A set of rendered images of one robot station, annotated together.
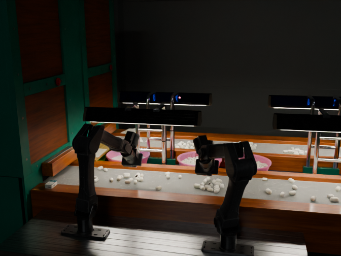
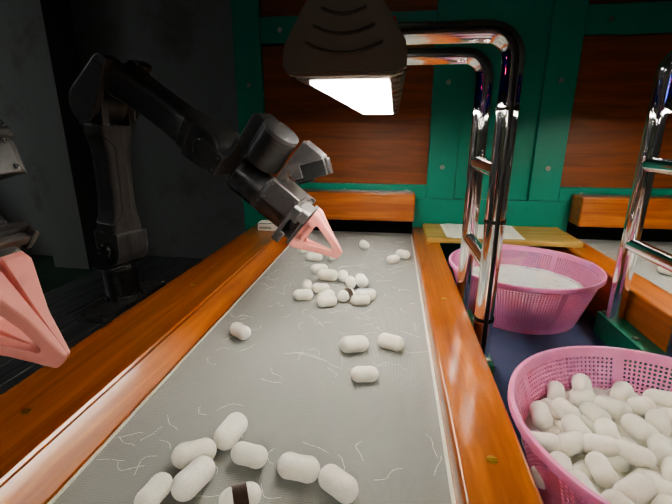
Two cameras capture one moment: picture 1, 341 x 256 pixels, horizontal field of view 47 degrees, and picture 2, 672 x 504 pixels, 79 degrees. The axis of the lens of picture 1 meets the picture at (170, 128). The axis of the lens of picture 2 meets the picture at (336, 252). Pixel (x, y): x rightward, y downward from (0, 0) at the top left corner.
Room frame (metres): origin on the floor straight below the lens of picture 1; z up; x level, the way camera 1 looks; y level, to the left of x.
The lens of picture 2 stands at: (1.90, -0.44, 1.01)
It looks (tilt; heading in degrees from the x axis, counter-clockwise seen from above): 17 degrees down; 87
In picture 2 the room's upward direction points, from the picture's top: straight up
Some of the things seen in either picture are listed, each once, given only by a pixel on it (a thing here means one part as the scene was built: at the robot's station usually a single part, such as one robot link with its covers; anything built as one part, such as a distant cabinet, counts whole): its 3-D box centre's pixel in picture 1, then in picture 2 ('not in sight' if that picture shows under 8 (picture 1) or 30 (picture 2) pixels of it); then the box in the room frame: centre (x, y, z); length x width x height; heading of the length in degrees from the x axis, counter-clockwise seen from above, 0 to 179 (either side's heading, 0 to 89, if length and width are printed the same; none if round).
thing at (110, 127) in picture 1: (105, 129); (643, 211); (2.67, 0.46, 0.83); 0.30 x 0.06 x 0.07; 169
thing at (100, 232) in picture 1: (84, 224); (121, 282); (1.50, 0.36, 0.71); 0.20 x 0.07 x 0.08; 77
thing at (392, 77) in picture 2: (141, 115); (371, 76); (1.98, 0.15, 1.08); 0.62 x 0.08 x 0.07; 79
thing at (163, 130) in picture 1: (147, 144); (424, 209); (2.05, 0.13, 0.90); 0.20 x 0.19 x 0.45; 79
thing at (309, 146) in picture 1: (321, 133); not in sight; (2.26, -0.90, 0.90); 0.20 x 0.19 x 0.45; 79
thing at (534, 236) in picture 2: (94, 151); (495, 234); (2.33, 0.47, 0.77); 0.33 x 0.15 x 0.01; 169
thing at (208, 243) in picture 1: (228, 240); not in sight; (1.37, -0.22, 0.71); 0.20 x 0.07 x 0.08; 77
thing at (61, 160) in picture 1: (60, 160); (354, 204); (2.00, 0.59, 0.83); 0.30 x 0.06 x 0.07; 169
